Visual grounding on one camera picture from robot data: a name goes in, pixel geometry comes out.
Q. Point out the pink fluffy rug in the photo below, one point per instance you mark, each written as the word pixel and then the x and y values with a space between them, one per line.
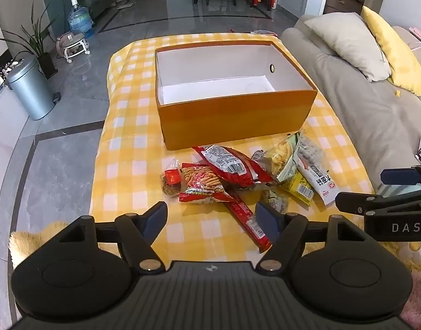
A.
pixel 418 302

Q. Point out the long-leaf potted plant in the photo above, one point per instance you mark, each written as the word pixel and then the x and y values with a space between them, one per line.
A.
pixel 35 41

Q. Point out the small white wheeled stool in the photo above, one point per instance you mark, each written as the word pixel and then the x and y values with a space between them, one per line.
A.
pixel 74 46

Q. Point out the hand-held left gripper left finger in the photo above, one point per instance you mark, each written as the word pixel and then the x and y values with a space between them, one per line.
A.
pixel 155 218

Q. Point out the red crinkled snack packet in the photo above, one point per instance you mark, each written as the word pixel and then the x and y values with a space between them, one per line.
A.
pixel 231 165

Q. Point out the small dark green packet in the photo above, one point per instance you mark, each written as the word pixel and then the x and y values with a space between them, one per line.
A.
pixel 275 201

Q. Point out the grey sofa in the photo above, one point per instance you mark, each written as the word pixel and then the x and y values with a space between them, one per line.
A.
pixel 361 110

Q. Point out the long thin red packet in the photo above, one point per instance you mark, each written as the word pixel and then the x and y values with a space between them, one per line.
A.
pixel 248 220

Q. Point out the blue water jug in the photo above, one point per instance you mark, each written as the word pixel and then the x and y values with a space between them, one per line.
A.
pixel 79 19

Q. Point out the white snack packet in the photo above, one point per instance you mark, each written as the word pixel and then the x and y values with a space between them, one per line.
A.
pixel 317 175

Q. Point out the beige pillow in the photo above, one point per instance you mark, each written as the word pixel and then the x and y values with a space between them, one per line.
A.
pixel 351 46

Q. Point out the yellow checkered tablecloth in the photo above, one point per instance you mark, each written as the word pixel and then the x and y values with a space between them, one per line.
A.
pixel 134 117

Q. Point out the red stick snack packet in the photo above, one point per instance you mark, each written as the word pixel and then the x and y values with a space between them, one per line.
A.
pixel 201 185

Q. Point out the silver pedal trash can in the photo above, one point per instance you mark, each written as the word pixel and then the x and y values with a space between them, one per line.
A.
pixel 30 89

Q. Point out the yellow pillow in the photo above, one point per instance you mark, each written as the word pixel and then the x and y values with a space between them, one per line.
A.
pixel 392 48

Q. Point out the green yellow chips packet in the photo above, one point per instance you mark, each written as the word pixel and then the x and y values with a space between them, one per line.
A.
pixel 286 165

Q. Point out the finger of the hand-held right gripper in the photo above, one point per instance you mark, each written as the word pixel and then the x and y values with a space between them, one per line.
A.
pixel 354 202
pixel 397 176

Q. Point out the yellow fluffy rug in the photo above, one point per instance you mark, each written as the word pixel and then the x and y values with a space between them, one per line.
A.
pixel 31 242

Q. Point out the orange cardboard box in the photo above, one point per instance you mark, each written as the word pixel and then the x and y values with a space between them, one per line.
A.
pixel 231 120

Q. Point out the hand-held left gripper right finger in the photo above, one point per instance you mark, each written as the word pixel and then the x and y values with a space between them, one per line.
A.
pixel 265 220

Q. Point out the clear packet with red label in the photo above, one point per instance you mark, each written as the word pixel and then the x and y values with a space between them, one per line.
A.
pixel 172 178

